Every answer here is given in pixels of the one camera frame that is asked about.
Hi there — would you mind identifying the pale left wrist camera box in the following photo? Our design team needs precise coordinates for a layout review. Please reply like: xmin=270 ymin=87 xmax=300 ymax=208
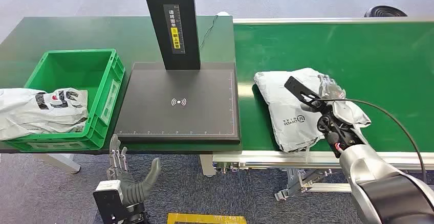
xmin=93 ymin=180 xmax=125 ymax=206

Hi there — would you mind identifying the green plastic crate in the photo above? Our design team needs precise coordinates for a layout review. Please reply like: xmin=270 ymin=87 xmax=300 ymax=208
xmin=4 ymin=49 xmax=126 ymax=153

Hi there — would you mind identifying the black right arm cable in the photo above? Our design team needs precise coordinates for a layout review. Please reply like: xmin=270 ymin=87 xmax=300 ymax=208
xmin=305 ymin=98 xmax=428 ymax=184

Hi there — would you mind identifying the green conveyor belt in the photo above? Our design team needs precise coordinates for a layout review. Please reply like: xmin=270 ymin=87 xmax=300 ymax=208
xmin=233 ymin=21 xmax=434 ymax=153

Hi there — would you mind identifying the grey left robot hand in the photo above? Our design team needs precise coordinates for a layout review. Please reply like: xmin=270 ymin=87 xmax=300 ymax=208
xmin=107 ymin=133 xmax=162 ymax=207

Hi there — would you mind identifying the yellow floor tape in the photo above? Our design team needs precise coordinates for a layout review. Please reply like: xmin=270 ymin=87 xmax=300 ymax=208
xmin=166 ymin=213 xmax=248 ymax=224

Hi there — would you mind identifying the black weighing device with column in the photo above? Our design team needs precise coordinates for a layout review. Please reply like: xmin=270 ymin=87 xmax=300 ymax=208
xmin=114 ymin=0 xmax=241 ymax=145

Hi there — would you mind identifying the aluminium conveyor frame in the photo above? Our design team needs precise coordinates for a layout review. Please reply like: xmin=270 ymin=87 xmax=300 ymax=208
xmin=212 ymin=16 xmax=434 ymax=203

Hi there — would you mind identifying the white package with black print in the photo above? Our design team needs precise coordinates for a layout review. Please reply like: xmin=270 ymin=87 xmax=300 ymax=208
xmin=0 ymin=87 xmax=90 ymax=142

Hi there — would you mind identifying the white poly mailer package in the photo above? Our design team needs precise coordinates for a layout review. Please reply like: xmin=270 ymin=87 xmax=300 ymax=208
xmin=253 ymin=68 xmax=372 ymax=153

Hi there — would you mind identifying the thin black power cable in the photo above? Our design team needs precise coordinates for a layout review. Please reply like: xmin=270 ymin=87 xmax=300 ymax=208
xmin=199 ymin=15 xmax=219 ymax=50

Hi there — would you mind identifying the black and yellow label sticker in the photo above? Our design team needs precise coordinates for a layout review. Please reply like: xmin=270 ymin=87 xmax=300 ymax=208
xmin=163 ymin=4 xmax=186 ymax=55

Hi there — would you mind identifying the black ribbed round object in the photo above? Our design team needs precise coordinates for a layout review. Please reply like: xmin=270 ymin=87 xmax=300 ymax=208
xmin=363 ymin=5 xmax=408 ymax=18

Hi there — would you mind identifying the white table leg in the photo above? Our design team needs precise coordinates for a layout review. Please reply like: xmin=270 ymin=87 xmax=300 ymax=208
xmin=33 ymin=153 xmax=81 ymax=175
xmin=199 ymin=154 xmax=216 ymax=178

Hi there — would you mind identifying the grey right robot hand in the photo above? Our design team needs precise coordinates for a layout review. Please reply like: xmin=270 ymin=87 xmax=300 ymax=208
xmin=300 ymin=74 xmax=372 ymax=129

